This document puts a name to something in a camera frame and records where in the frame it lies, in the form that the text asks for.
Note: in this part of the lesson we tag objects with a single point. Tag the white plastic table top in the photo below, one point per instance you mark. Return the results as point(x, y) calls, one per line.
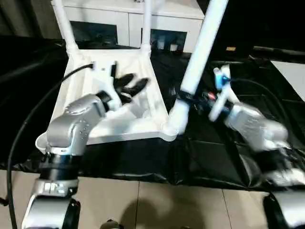
point(133, 128)

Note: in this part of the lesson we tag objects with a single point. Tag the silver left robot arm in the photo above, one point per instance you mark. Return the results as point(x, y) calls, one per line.
point(71, 124)

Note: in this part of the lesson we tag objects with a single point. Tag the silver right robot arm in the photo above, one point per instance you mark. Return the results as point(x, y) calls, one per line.
point(259, 128)

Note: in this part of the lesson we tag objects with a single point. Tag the small tan label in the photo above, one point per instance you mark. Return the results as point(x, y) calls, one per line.
point(230, 48)

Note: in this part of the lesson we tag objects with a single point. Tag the white cabinet with glass doors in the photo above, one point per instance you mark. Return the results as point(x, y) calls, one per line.
point(100, 14)

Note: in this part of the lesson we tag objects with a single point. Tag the black work mat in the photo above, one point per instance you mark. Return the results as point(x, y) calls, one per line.
point(155, 162)

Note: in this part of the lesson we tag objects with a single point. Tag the white flat board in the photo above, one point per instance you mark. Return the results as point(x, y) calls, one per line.
point(290, 74)

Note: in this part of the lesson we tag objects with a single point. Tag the black robot foot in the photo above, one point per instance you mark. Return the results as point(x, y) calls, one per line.
point(112, 224)

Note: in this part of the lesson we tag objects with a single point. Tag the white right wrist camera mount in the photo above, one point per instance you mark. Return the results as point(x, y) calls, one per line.
point(219, 100)

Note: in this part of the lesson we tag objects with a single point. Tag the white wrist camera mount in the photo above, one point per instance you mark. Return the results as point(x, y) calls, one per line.
point(219, 100)
point(107, 74)

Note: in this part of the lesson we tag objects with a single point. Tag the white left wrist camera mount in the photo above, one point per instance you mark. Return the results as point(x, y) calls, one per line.
point(107, 74)

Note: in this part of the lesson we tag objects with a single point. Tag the black metal rail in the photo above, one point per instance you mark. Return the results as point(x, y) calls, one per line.
point(278, 50)

